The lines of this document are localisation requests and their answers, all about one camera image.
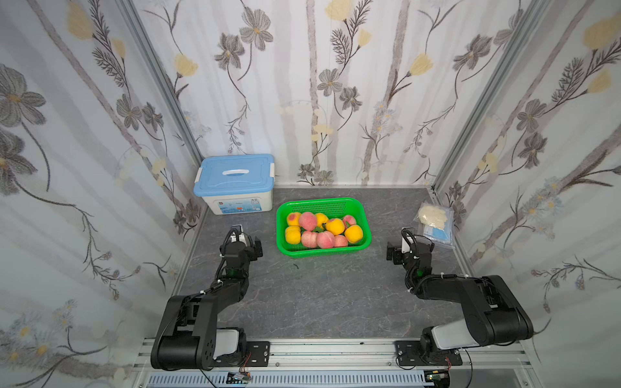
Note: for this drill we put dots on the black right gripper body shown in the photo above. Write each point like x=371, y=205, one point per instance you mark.
x=399, y=253

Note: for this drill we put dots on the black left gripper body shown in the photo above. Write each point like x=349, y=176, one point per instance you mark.
x=249, y=255

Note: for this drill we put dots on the yellow peach with red blush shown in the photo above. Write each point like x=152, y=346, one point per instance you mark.
x=293, y=219

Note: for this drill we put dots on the pink peach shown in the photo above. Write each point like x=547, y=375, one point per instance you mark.
x=309, y=239
x=308, y=221
x=326, y=240
x=349, y=221
x=341, y=241

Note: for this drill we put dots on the yellow peach bottom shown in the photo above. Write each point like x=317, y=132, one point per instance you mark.
x=335, y=226

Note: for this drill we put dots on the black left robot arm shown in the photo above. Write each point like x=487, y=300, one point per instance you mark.
x=188, y=337

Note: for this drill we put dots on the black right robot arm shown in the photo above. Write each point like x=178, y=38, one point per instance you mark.
x=492, y=314

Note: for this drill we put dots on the green plastic perforated basket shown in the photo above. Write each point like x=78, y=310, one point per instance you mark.
x=331, y=207

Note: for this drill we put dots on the blue face mask pack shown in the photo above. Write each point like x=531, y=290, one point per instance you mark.
x=443, y=237

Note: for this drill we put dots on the clear bag of white gloves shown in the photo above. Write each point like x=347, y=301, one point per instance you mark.
x=435, y=216

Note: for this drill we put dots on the blue lid storage box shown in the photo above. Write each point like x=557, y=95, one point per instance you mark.
x=236, y=184

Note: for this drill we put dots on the small green circuit board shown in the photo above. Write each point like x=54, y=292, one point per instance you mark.
x=238, y=378

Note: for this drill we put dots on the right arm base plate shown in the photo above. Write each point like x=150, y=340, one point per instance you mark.
x=412, y=353

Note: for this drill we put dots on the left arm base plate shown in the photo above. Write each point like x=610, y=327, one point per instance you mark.
x=251, y=354

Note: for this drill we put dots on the aluminium front rail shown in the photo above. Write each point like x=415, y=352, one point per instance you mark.
x=377, y=354

